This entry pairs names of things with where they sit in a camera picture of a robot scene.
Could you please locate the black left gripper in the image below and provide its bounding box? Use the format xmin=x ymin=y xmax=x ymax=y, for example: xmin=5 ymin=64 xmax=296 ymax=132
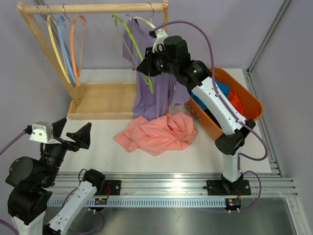
xmin=41 ymin=118 xmax=91 ymax=186

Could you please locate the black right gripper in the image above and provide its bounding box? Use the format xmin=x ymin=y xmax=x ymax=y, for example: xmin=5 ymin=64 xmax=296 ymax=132
xmin=137 ymin=46 xmax=178 ymax=78

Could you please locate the purple t shirt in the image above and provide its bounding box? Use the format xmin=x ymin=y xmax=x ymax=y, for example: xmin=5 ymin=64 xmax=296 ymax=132
xmin=127 ymin=18 xmax=190 ymax=120

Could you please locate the cream hanger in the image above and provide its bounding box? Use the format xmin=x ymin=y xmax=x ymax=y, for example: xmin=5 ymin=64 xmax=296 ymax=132
xmin=133 ymin=2 xmax=156 ymax=29

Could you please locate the orange tan hanger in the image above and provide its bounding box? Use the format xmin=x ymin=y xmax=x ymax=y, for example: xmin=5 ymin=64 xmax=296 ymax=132
xmin=61 ymin=3 xmax=88 ymax=87

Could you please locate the green hanger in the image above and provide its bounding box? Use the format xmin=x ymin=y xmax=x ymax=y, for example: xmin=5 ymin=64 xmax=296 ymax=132
xmin=111 ymin=13 xmax=155 ymax=94

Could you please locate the pink t shirt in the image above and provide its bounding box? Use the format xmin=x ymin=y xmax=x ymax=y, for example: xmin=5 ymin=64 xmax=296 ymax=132
xmin=113 ymin=112 xmax=198 ymax=156

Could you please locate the blue t shirt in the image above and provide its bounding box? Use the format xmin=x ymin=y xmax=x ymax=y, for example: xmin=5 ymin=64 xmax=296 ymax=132
xmin=189 ymin=82 xmax=232 ymax=110

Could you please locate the orange t shirt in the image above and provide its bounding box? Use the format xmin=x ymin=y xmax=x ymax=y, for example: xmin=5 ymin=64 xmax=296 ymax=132
xmin=228 ymin=91 xmax=244 ymax=115

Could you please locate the light blue hanger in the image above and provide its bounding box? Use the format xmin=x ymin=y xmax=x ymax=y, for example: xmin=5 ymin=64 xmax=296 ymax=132
xmin=46 ymin=4 xmax=77 ymax=86

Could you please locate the yellow hanger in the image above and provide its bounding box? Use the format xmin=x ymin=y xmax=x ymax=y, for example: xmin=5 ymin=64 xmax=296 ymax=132
xmin=36 ymin=5 xmax=72 ymax=84

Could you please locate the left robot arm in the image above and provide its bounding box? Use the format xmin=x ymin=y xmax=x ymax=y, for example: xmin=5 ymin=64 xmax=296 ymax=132
xmin=5 ymin=118 xmax=106 ymax=235

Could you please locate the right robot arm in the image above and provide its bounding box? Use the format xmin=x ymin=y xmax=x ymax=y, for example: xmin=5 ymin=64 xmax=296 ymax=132
xmin=136 ymin=35 xmax=255 ymax=196

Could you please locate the wooden clothes rack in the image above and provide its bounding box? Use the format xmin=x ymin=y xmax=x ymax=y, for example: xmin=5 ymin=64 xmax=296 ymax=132
xmin=17 ymin=0 xmax=168 ymax=120

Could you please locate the orange plastic basket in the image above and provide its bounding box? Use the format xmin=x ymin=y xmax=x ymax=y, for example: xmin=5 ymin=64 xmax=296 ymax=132
xmin=185 ymin=67 xmax=263 ymax=140

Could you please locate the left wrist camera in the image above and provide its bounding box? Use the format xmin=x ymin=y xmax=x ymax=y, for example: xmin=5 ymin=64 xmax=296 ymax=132
xmin=29 ymin=121 xmax=61 ymax=144

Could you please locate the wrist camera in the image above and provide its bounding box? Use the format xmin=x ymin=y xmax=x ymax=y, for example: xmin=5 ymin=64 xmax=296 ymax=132
xmin=29 ymin=121 xmax=61 ymax=144
xmin=149 ymin=28 xmax=168 ymax=53

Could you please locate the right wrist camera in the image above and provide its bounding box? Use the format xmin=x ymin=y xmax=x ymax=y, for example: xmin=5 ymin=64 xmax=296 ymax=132
xmin=149 ymin=28 xmax=168 ymax=53

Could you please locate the aluminium frame rail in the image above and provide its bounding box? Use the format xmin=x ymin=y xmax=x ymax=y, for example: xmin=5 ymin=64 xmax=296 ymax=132
xmin=23 ymin=171 xmax=306 ymax=235

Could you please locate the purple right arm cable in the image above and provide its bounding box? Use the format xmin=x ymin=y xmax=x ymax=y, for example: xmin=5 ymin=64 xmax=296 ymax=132
xmin=156 ymin=21 xmax=269 ymax=213

